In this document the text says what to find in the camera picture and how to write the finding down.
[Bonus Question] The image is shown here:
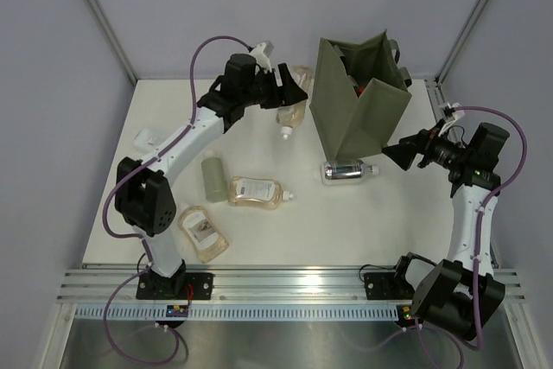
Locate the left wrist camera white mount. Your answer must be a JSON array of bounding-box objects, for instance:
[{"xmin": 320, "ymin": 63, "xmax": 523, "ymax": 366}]
[{"xmin": 249, "ymin": 41, "xmax": 274, "ymax": 73}]

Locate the olive green canvas bag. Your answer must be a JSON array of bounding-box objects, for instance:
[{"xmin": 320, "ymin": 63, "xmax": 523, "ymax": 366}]
[{"xmin": 310, "ymin": 31, "xmax": 412, "ymax": 160}]

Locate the silver metallic bottle white cap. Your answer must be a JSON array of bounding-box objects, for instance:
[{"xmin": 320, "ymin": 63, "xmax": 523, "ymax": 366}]
[{"xmin": 321, "ymin": 159, "xmax": 380, "ymax": 186}]

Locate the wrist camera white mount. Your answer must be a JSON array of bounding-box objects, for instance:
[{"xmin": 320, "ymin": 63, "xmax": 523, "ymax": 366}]
[
  {"xmin": 439, "ymin": 102, "xmax": 465, "ymax": 136},
  {"xmin": 249, "ymin": 41, "xmax": 274, "ymax": 73}
]

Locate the pale green cylindrical bottle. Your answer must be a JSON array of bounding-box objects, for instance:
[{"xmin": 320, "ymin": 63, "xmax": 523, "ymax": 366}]
[{"xmin": 200, "ymin": 150, "xmax": 228, "ymax": 203}]

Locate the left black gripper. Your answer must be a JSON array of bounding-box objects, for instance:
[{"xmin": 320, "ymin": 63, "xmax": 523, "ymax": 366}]
[{"xmin": 240, "ymin": 64, "xmax": 306, "ymax": 110}]

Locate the right aluminium frame post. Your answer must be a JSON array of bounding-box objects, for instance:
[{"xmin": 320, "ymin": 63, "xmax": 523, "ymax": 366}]
[{"xmin": 435, "ymin": 0, "xmax": 492, "ymax": 86}]

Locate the aluminium front rail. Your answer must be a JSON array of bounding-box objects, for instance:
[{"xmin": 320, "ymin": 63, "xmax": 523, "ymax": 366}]
[{"xmin": 54, "ymin": 267, "xmax": 526, "ymax": 304}]

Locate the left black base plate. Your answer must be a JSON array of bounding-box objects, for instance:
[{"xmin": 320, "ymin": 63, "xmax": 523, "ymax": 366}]
[{"xmin": 136, "ymin": 272, "xmax": 214, "ymax": 301}]

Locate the clear amber soap pouch bottle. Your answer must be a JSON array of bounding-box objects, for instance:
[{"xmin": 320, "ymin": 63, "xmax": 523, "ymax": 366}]
[{"xmin": 276, "ymin": 66, "xmax": 313, "ymax": 140}]

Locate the aluminium frame post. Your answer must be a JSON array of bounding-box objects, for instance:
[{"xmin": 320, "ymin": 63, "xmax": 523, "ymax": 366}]
[
  {"xmin": 83, "ymin": 0, "xmax": 139, "ymax": 86},
  {"xmin": 435, "ymin": 0, "xmax": 492, "ymax": 86}
]

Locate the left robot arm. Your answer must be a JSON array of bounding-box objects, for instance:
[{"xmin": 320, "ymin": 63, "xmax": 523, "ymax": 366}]
[{"xmin": 108, "ymin": 53, "xmax": 308, "ymax": 299}]

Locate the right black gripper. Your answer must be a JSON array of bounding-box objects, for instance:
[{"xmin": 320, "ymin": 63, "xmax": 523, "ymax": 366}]
[{"xmin": 382, "ymin": 118, "xmax": 471, "ymax": 171}]

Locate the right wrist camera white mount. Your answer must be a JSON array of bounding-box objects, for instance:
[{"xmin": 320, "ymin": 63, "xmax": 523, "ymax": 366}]
[{"xmin": 439, "ymin": 102, "xmax": 465, "ymax": 136}]

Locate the left aluminium frame post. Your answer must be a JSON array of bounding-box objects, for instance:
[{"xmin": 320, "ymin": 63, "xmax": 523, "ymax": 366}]
[{"xmin": 83, "ymin": 0, "xmax": 139, "ymax": 86}]

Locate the white slotted cable duct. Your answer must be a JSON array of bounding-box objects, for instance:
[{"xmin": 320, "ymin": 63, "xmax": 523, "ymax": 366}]
[{"xmin": 75, "ymin": 303, "xmax": 398, "ymax": 321}]

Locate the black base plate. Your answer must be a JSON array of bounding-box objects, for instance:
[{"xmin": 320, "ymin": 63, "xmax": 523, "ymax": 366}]
[
  {"xmin": 136, "ymin": 272, "xmax": 214, "ymax": 301},
  {"xmin": 363, "ymin": 272, "xmax": 415, "ymax": 301}
]

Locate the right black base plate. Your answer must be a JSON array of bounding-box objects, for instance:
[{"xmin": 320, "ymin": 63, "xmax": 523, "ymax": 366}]
[{"xmin": 363, "ymin": 272, "xmax": 415, "ymax": 301}]

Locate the white flat bottle black cap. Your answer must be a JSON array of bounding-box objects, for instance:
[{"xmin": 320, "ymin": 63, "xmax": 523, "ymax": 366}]
[{"xmin": 132, "ymin": 128, "xmax": 168, "ymax": 154}]

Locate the amber soap bottle white cap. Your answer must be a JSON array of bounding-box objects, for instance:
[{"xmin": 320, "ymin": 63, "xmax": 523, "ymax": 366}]
[{"xmin": 228, "ymin": 176, "xmax": 296, "ymax": 210}]

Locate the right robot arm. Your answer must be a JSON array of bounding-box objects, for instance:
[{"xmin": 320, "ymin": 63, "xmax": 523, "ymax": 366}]
[{"xmin": 383, "ymin": 121, "xmax": 509, "ymax": 340}]

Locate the green Fairy dish soap bottle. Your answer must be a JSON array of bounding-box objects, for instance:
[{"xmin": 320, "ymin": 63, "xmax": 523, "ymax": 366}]
[{"xmin": 355, "ymin": 86, "xmax": 366, "ymax": 97}]

